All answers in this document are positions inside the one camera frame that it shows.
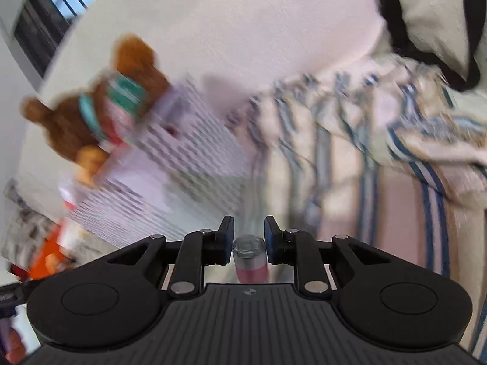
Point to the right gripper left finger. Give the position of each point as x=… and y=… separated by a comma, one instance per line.
x=196, y=251

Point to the white embossed pillow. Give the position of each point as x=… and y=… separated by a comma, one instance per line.
x=232, y=48

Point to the small pink bottle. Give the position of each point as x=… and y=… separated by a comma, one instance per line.
x=250, y=259

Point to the brown teddy bear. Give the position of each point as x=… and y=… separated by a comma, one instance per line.
x=84, y=126

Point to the orange box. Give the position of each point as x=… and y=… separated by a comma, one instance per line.
x=50, y=259

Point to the striped beige blue cloth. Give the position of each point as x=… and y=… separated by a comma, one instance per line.
x=383, y=151

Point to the green white packet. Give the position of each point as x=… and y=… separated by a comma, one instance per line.
x=125, y=93

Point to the white perforated plastic basket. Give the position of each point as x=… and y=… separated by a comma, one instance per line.
x=182, y=171

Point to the window with bars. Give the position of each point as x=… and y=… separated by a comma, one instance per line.
x=34, y=29

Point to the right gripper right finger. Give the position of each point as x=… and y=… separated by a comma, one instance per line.
x=299, y=250

